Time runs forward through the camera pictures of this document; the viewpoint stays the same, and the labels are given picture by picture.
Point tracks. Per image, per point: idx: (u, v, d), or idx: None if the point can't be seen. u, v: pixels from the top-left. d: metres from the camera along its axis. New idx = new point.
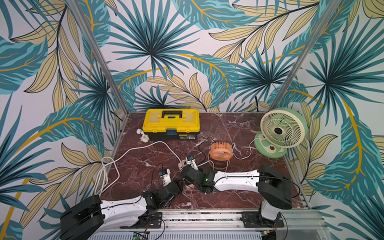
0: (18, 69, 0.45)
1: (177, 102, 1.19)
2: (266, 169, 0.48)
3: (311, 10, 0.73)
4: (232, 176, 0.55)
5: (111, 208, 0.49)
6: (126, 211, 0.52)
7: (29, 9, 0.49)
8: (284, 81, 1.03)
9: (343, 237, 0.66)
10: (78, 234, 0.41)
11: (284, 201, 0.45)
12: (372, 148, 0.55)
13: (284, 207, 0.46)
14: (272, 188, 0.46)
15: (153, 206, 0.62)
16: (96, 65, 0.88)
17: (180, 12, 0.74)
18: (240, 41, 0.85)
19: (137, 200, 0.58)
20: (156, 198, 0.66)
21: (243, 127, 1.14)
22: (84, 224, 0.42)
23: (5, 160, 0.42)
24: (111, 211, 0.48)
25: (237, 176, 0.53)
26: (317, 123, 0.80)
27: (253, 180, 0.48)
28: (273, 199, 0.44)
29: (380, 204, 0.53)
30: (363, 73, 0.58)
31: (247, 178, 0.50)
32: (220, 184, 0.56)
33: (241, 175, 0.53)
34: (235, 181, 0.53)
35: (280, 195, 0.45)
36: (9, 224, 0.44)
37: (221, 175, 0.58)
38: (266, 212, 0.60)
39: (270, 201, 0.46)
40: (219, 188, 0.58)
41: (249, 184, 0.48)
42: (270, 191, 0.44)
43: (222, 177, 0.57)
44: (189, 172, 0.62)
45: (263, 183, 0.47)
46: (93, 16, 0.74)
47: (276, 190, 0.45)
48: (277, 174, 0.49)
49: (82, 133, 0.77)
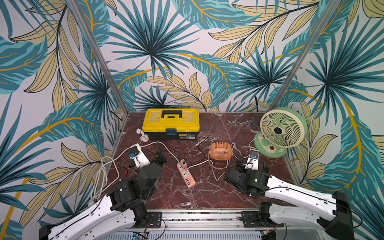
0: (18, 69, 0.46)
1: (177, 102, 1.19)
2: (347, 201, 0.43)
3: (311, 10, 0.73)
4: (295, 189, 0.48)
5: (61, 235, 0.42)
6: (82, 228, 0.43)
7: (29, 9, 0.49)
8: (284, 81, 1.03)
9: None
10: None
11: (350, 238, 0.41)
12: (372, 148, 0.55)
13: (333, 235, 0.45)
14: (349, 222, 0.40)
15: (131, 198, 0.46)
16: (96, 65, 0.88)
17: (180, 12, 0.74)
18: (240, 41, 0.85)
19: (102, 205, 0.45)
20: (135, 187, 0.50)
21: (243, 127, 1.14)
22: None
23: (5, 160, 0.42)
24: (62, 237, 0.41)
25: (308, 195, 0.46)
26: (317, 123, 0.80)
27: (327, 204, 0.43)
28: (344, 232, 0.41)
29: (380, 205, 0.53)
30: (364, 73, 0.58)
31: (319, 201, 0.44)
32: (278, 192, 0.49)
33: (312, 194, 0.46)
34: (302, 198, 0.46)
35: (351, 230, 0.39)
36: (9, 224, 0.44)
37: (279, 183, 0.51)
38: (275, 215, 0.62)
39: (336, 229, 0.42)
40: (269, 196, 0.50)
41: (321, 207, 0.43)
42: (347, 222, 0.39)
43: (283, 187, 0.49)
44: (230, 173, 0.59)
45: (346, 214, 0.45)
46: (93, 16, 0.74)
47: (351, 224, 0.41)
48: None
49: (82, 133, 0.77)
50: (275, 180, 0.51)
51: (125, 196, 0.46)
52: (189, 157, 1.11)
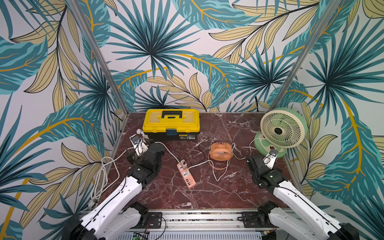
0: (18, 69, 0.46)
1: (177, 102, 1.19)
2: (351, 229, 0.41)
3: (311, 10, 0.73)
4: (304, 199, 0.49)
5: (98, 216, 0.42)
6: (119, 203, 0.47)
7: (29, 9, 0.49)
8: (284, 81, 1.03)
9: None
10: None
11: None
12: (372, 148, 0.55)
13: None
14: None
15: (148, 173, 0.55)
16: (97, 65, 0.89)
17: (180, 12, 0.74)
18: (240, 41, 0.85)
19: (127, 183, 0.51)
20: (146, 164, 0.59)
21: (243, 127, 1.14)
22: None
23: (4, 160, 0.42)
24: (100, 217, 0.42)
25: (311, 208, 0.47)
26: (317, 123, 0.80)
27: (327, 225, 0.43)
28: None
29: (380, 205, 0.53)
30: (363, 73, 0.58)
31: (321, 218, 0.44)
32: (284, 193, 0.52)
33: (318, 211, 0.46)
34: (305, 207, 0.47)
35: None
36: (9, 224, 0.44)
37: (291, 188, 0.53)
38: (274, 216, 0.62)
39: None
40: (277, 195, 0.55)
41: (319, 223, 0.44)
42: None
43: (292, 191, 0.52)
44: (256, 158, 0.62)
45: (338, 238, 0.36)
46: (93, 16, 0.74)
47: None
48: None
49: (82, 133, 0.77)
50: (290, 184, 0.54)
51: (143, 173, 0.55)
52: (189, 157, 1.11)
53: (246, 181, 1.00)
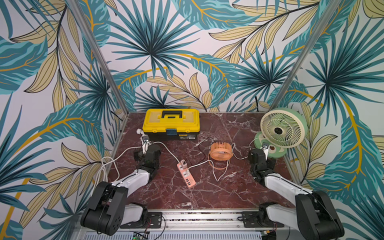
0: (18, 69, 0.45)
1: (177, 102, 1.19)
2: (321, 194, 0.46)
3: (311, 10, 0.73)
4: (285, 179, 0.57)
5: (123, 182, 0.50)
6: (137, 180, 0.56)
7: (29, 9, 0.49)
8: (284, 81, 1.03)
9: (343, 237, 0.66)
10: (115, 209, 0.42)
11: (313, 228, 0.41)
12: (372, 148, 0.55)
13: (307, 237, 0.43)
14: (312, 208, 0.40)
15: (152, 170, 0.67)
16: (96, 65, 0.88)
17: (180, 12, 0.74)
18: (240, 41, 0.85)
19: (139, 170, 0.62)
20: (148, 163, 0.70)
21: (243, 127, 1.14)
22: (110, 208, 0.42)
23: (5, 159, 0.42)
24: (125, 183, 0.50)
25: (292, 184, 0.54)
26: (317, 123, 0.80)
27: (300, 190, 0.50)
28: (304, 217, 0.43)
29: (380, 205, 0.53)
30: (364, 73, 0.58)
31: (296, 187, 0.52)
32: (270, 178, 0.61)
33: (295, 184, 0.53)
34: (284, 184, 0.55)
35: (315, 220, 0.42)
36: (9, 224, 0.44)
37: (276, 174, 0.64)
38: (271, 209, 0.63)
39: (299, 213, 0.45)
40: (267, 185, 0.62)
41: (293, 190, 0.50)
42: (305, 203, 0.44)
43: (276, 175, 0.62)
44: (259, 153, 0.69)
45: (307, 196, 0.46)
46: (93, 16, 0.74)
47: (312, 211, 0.43)
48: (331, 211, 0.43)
49: (82, 133, 0.77)
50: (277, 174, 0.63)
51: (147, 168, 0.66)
52: (189, 157, 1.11)
53: (246, 181, 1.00)
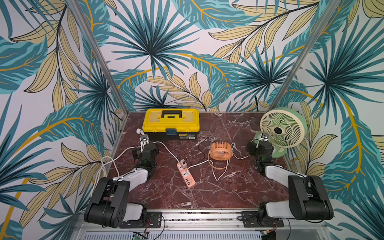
0: (18, 69, 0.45)
1: (177, 102, 1.19)
2: (314, 177, 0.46)
3: (311, 10, 0.73)
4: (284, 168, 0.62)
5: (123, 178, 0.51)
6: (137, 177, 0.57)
7: (29, 9, 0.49)
8: (284, 81, 1.03)
9: (343, 237, 0.66)
10: (119, 202, 0.43)
11: (302, 204, 0.44)
12: (373, 148, 0.55)
13: (296, 214, 0.45)
14: (303, 188, 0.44)
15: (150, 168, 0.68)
16: (97, 65, 0.89)
17: (180, 12, 0.74)
18: (240, 41, 0.85)
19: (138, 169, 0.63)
20: (145, 162, 0.71)
21: (243, 127, 1.14)
22: (114, 201, 0.43)
23: (5, 159, 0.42)
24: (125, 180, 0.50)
25: (289, 171, 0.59)
26: (317, 123, 0.80)
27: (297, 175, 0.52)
28: (294, 194, 0.46)
29: (380, 205, 0.53)
30: (364, 72, 0.58)
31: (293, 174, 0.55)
32: (270, 167, 0.64)
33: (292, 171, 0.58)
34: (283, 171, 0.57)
35: (305, 198, 0.45)
36: (9, 224, 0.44)
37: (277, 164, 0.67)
38: (270, 206, 0.64)
39: (291, 191, 0.47)
40: (268, 173, 0.65)
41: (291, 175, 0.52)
42: (297, 183, 0.47)
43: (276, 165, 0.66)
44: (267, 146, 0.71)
45: (300, 177, 0.49)
46: (93, 16, 0.74)
47: (302, 190, 0.46)
48: (323, 193, 0.45)
49: (82, 133, 0.77)
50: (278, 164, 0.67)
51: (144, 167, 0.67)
52: (189, 157, 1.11)
53: (246, 181, 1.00)
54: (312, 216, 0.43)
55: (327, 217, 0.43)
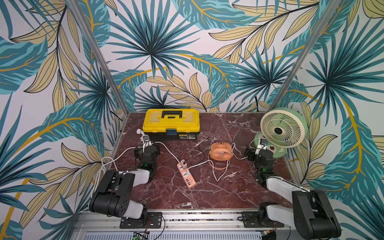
0: (18, 69, 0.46)
1: (177, 102, 1.19)
2: (318, 193, 0.46)
3: (311, 10, 0.73)
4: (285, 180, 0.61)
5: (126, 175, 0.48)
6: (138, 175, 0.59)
7: (29, 9, 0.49)
8: (284, 81, 1.03)
9: (343, 237, 0.66)
10: (125, 190, 0.45)
11: (308, 222, 0.42)
12: (372, 148, 0.55)
13: (303, 232, 0.43)
14: (308, 204, 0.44)
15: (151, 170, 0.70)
16: (96, 65, 0.88)
17: (180, 12, 0.74)
18: (240, 41, 0.85)
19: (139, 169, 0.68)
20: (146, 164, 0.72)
21: (243, 127, 1.14)
22: (120, 189, 0.45)
23: (5, 160, 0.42)
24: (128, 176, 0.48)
25: (291, 184, 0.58)
26: (317, 123, 0.80)
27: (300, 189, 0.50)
28: (299, 211, 0.44)
29: (380, 204, 0.53)
30: (364, 73, 0.58)
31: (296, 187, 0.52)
32: (271, 180, 0.62)
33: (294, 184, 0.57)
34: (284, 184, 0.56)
35: (311, 215, 0.43)
36: (9, 224, 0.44)
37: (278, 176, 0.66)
38: (271, 208, 0.63)
39: (295, 208, 0.45)
40: (269, 185, 0.64)
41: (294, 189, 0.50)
42: (301, 200, 0.45)
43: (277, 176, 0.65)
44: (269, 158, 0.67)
45: (304, 193, 0.48)
46: (93, 16, 0.74)
47: (307, 206, 0.44)
48: (328, 209, 0.44)
49: (82, 133, 0.77)
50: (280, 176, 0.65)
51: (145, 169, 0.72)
52: (189, 157, 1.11)
53: (246, 181, 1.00)
54: (319, 234, 0.41)
55: (335, 234, 0.41)
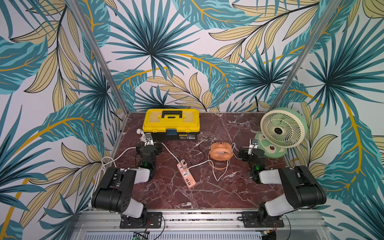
0: (18, 69, 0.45)
1: (177, 102, 1.19)
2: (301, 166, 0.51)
3: (311, 10, 0.73)
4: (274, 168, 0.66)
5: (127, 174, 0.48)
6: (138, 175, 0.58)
7: (29, 9, 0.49)
8: (284, 81, 1.03)
9: (343, 237, 0.66)
10: (127, 186, 0.46)
11: (295, 189, 0.47)
12: (372, 148, 0.55)
13: (293, 203, 0.47)
14: (293, 176, 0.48)
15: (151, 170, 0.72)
16: (97, 65, 0.89)
17: (180, 12, 0.74)
18: (240, 41, 0.85)
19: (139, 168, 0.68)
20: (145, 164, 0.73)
21: (243, 127, 1.14)
22: (122, 185, 0.46)
23: (5, 160, 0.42)
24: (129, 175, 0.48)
25: None
26: (317, 123, 0.80)
27: None
28: (286, 184, 0.49)
29: (380, 205, 0.53)
30: (364, 73, 0.58)
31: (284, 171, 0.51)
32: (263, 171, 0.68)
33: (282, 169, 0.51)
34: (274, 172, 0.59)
35: (297, 184, 0.48)
36: (9, 224, 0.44)
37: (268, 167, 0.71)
38: (269, 204, 0.64)
39: (284, 184, 0.50)
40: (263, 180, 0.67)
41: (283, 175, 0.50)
42: (287, 173, 0.50)
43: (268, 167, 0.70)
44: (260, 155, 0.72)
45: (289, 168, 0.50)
46: (93, 16, 0.74)
47: (293, 178, 0.49)
48: (311, 179, 0.49)
49: (82, 133, 0.77)
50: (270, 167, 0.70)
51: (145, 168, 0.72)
52: (189, 157, 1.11)
53: (246, 181, 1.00)
54: (307, 201, 0.45)
55: (320, 200, 0.45)
